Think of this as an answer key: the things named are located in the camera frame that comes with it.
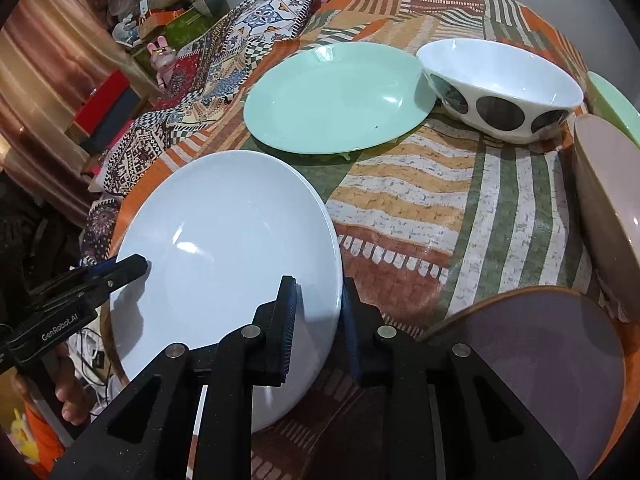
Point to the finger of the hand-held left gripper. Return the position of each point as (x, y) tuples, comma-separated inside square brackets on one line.
[(127, 270), (95, 272)]

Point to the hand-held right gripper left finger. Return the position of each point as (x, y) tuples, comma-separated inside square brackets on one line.
[(289, 332)]

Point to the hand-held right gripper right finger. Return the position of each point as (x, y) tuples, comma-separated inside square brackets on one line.
[(352, 342)]

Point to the light blue plate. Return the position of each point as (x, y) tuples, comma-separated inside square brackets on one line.
[(225, 240)]

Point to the mint green plate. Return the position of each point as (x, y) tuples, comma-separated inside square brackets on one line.
[(335, 100)]

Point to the pink bowl with brown rim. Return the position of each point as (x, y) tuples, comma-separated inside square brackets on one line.
[(607, 200)]

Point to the white bowl with black dots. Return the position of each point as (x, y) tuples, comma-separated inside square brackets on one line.
[(500, 75)]

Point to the person's left hand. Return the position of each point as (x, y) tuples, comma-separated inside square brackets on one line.
[(71, 400)]

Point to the orange jacket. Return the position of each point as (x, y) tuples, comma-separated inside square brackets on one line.
[(45, 435)]

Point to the dark blue box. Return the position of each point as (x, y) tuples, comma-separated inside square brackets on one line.
[(112, 125)]

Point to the striped patchwork bedspread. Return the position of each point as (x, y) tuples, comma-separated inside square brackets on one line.
[(440, 200)]

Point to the red box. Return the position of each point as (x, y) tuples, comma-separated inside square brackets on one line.
[(100, 102)]

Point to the mauve plate with brown rim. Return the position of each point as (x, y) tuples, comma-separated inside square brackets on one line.
[(540, 350)]

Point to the brown striped curtain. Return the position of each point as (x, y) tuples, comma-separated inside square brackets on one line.
[(45, 85)]

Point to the patterned patchwork blanket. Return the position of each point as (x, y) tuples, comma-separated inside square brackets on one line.
[(210, 90)]

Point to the pink bunny toy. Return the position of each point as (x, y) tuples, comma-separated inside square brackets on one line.
[(161, 60)]

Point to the small grey-blue toy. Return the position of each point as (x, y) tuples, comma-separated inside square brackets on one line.
[(125, 27)]

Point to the green box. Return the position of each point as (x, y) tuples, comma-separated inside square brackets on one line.
[(185, 32)]

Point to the orange box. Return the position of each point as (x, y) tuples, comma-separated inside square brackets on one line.
[(162, 21)]

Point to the mint green bowl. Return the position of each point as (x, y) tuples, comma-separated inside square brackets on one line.
[(617, 105)]

